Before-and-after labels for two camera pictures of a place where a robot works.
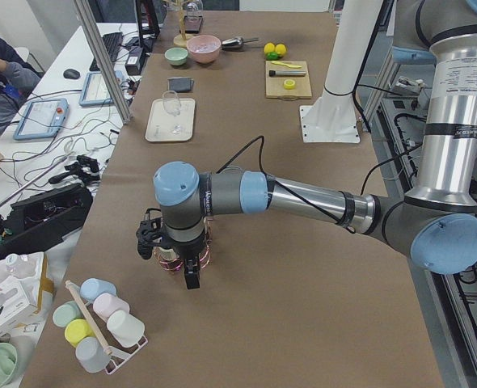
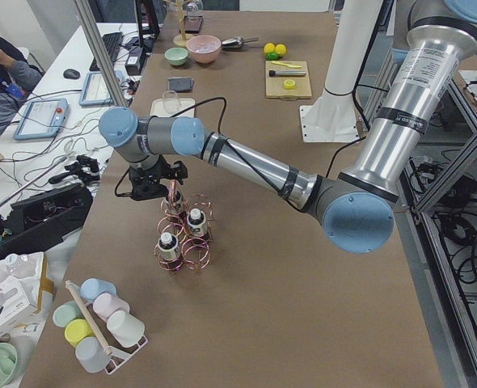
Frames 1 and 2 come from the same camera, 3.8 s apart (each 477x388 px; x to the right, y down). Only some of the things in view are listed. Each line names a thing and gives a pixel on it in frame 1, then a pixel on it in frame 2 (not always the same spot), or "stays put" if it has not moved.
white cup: x=127 y=330 stays put
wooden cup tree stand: x=181 y=40 stays put
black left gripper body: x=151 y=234 to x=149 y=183
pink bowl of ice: x=204 y=48 stays put
